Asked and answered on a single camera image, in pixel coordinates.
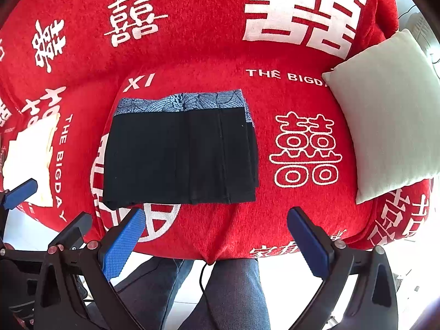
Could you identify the pale cushion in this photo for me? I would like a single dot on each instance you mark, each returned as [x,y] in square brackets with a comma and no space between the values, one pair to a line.
[388,117]

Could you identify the person's leg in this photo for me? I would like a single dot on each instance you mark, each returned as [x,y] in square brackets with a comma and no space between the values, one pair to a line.
[233,292]
[161,282]

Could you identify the red printed blanket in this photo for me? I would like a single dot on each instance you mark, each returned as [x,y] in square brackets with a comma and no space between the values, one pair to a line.
[206,41]

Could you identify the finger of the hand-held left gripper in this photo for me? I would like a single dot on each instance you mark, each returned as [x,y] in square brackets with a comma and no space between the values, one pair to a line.
[77,227]
[20,193]

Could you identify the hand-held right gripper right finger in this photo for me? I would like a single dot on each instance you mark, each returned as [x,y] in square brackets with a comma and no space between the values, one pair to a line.
[309,244]

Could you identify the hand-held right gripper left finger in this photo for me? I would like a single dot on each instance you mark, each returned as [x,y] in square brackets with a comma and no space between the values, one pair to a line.
[123,244]

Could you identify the person's right leg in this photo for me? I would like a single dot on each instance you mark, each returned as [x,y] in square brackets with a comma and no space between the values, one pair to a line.
[233,292]

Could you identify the black pants with patterned waistband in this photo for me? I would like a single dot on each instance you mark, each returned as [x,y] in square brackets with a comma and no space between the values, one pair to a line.
[182,151]

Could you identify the person's left leg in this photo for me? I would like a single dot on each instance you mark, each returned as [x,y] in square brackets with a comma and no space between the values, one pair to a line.
[161,282]

